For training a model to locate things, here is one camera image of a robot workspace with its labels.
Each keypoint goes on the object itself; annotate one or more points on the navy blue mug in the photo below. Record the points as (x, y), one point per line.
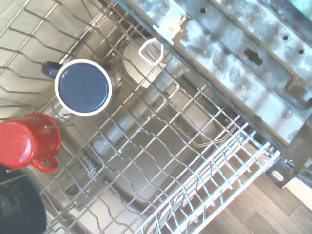
(83, 87)

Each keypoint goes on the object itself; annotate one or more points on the red enamel mug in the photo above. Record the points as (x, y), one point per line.
(22, 141)

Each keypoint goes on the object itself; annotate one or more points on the stainless steel dishwasher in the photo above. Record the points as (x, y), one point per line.
(243, 80)

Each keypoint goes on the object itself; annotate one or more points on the black plate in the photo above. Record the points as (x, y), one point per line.
(17, 207)

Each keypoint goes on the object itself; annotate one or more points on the white plastic rail stopper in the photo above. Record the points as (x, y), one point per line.
(171, 25)

